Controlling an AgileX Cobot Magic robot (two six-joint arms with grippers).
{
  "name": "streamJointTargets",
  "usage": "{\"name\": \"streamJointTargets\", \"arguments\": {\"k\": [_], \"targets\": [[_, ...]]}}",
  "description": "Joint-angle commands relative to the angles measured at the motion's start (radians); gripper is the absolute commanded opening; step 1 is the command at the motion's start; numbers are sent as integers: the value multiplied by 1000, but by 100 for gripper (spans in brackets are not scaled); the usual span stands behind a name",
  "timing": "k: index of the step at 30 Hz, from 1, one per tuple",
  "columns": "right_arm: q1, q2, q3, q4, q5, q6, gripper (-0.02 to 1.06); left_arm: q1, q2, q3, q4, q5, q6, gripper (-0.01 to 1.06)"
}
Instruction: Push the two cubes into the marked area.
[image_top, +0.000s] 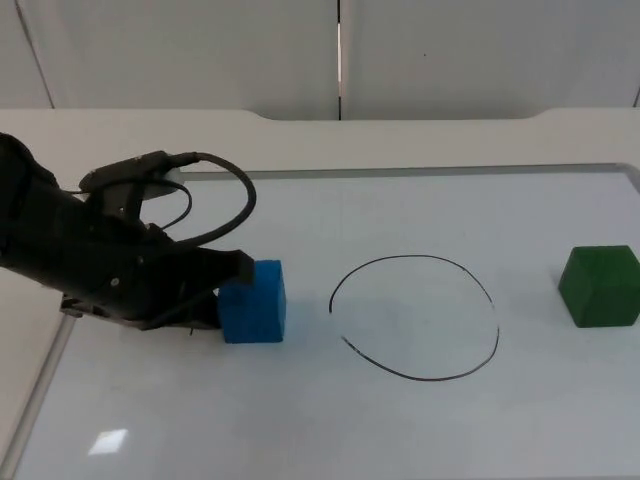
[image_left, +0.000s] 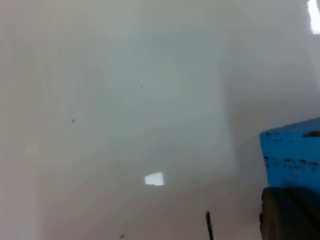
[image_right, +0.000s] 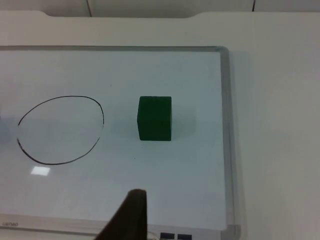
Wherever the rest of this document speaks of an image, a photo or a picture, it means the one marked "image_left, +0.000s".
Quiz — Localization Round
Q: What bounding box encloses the blue cube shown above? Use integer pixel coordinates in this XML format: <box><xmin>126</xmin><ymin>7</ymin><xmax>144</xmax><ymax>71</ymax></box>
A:
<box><xmin>259</xmin><ymin>117</ymin><xmax>320</xmax><ymax>201</ymax></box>

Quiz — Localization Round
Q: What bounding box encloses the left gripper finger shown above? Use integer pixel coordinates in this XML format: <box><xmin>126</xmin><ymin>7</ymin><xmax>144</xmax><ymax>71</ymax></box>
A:
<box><xmin>259</xmin><ymin>186</ymin><xmax>320</xmax><ymax>240</ymax></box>

